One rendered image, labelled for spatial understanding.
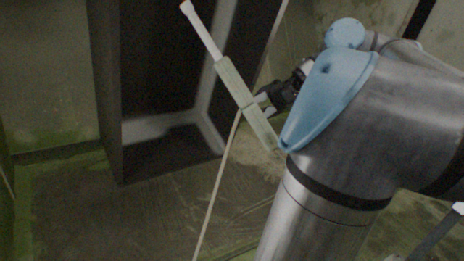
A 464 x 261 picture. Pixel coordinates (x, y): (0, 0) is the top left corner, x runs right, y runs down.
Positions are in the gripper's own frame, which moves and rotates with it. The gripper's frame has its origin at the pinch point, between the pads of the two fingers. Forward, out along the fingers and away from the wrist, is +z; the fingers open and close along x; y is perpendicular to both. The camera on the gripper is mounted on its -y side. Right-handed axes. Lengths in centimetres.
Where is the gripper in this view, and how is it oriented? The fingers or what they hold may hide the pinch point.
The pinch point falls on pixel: (249, 114)
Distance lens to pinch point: 89.9
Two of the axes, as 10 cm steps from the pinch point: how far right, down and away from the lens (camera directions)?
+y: -1.0, -2.1, 9.7
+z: -8.4, 5.5, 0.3
